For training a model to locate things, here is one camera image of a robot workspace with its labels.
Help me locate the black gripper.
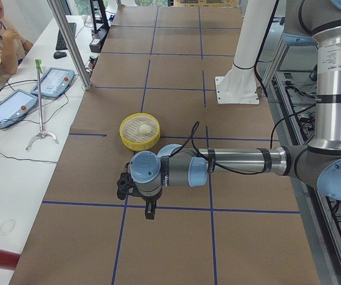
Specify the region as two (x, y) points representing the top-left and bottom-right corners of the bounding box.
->
(143, 191), (162, 219)

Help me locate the white steamed bun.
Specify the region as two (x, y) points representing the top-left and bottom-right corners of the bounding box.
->
(139, 124), (151, 135)

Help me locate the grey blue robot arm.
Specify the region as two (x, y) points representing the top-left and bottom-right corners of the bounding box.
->
(117, 1), (341, 219)

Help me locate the yellow bamboo steamer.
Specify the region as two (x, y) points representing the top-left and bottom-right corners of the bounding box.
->
(119, 113), (161, 152)

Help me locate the far teach pendant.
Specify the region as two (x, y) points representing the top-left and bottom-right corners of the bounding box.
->
(39, 67), (75, 99)

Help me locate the teach pendant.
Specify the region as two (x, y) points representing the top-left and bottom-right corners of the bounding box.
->
(0, 89), (38, 128)
(39, 67), (75, 99)

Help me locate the black box device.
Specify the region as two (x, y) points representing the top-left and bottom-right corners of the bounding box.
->
(89, 29), (107, 53)

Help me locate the near teach pendant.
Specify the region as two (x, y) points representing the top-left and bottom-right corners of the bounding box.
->
(0, 89), (38, 128)

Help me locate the black computer mouse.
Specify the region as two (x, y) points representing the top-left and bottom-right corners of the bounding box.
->
(53, 51), (67, 59)

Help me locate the metal reacher grabber tool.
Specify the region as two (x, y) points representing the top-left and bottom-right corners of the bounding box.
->
(26, 59), (59, 151)

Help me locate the black keyboard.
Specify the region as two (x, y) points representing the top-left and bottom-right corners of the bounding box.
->
(55, 22), (77, 51)

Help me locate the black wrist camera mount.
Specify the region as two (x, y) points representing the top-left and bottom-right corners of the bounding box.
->
(117, 172), (140, 200)

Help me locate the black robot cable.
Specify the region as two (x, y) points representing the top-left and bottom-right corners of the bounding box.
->
(170, 120), (273, 173)

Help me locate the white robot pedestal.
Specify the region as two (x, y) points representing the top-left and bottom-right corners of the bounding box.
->
(215, 0), (278, 105)

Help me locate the aluminium frame post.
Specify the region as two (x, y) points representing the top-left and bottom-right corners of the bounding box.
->
(47, 0), (92, 90)

